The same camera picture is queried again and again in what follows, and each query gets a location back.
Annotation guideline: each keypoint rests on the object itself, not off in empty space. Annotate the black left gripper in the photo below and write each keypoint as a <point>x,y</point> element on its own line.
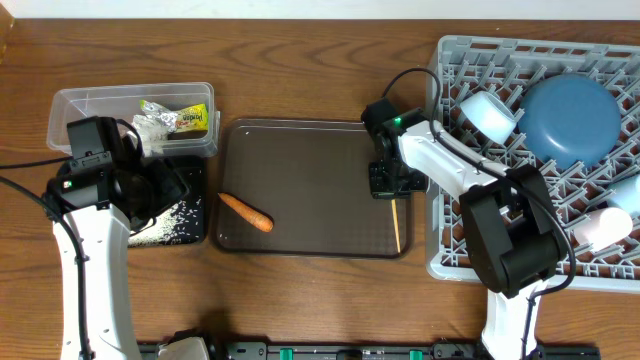
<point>173,188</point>

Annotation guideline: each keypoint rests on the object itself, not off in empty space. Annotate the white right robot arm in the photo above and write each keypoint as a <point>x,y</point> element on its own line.
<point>515,242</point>

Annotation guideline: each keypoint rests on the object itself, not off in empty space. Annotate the spilled white rice pile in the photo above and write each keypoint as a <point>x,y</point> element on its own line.
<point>181,224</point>

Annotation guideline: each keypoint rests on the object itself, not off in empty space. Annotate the pink paper cup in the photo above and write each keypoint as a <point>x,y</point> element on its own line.
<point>603,227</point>

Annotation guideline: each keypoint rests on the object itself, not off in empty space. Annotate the wooden chopstick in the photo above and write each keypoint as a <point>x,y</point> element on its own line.
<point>396,225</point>

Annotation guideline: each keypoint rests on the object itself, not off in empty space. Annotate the dark blue plate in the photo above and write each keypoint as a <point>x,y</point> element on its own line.
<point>570,118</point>

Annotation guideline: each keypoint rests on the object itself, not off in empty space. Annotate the clear plastic waste bin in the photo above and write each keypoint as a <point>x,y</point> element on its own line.
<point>123,102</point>

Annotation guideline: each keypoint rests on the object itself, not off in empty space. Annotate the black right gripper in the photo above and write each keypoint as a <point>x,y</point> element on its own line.
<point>379,190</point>

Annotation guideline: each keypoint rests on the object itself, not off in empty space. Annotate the orange carrot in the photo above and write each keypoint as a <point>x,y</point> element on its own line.
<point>257,219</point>

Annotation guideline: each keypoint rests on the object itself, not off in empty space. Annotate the white tissue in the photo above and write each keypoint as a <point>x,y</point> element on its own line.
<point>153,134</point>

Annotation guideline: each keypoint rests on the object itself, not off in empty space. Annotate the light blue rice bowl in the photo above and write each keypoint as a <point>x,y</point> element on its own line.
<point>489,115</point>

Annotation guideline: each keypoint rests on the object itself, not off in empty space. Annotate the grey dishwasher rack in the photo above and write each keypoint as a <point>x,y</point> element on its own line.
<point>509,68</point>

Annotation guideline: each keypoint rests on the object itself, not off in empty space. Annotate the brown serving tray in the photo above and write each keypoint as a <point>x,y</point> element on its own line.
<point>311,179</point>

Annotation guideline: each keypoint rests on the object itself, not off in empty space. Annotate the black waste tray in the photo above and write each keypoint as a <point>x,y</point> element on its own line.
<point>193,170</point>

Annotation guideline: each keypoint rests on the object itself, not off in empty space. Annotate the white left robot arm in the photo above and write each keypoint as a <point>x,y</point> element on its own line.
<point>102,194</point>

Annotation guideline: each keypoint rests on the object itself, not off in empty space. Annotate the light blue small cup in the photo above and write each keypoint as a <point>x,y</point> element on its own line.
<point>625,195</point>

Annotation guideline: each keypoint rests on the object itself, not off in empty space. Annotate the yellow snack wrapper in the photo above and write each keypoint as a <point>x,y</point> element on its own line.
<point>192,118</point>

